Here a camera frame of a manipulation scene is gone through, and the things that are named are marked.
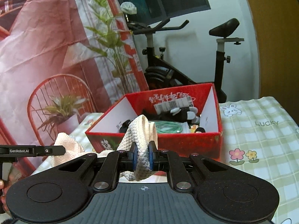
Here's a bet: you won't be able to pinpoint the white knitted cloth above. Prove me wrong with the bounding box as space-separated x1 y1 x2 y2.
49 115 158 181

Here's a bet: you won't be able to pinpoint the black exercise bike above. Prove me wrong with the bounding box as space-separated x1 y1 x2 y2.
126 18 245 103

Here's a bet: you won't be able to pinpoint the red strawberry cardboard box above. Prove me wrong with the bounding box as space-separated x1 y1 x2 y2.
86 83 223 160

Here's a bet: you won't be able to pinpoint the person's left hand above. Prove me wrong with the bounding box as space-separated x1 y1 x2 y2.
1 166 22 209

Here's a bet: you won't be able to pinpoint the printed red backdrop cloth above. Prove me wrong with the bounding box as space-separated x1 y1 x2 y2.
0 0 150 173

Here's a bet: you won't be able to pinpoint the wooden door panel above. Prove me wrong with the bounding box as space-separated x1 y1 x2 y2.
247 0 298 121

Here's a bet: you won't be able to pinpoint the black sock bundle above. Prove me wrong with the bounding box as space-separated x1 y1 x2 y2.
118 106 207 134

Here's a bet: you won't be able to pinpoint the green checked bunny tablecloth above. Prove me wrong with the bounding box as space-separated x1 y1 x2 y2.
32 96 299 224

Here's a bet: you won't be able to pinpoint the green cables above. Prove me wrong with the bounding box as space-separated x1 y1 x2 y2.
153 120 185 135

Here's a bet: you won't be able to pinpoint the white plastic bag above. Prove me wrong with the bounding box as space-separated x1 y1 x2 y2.
120 1 137 15

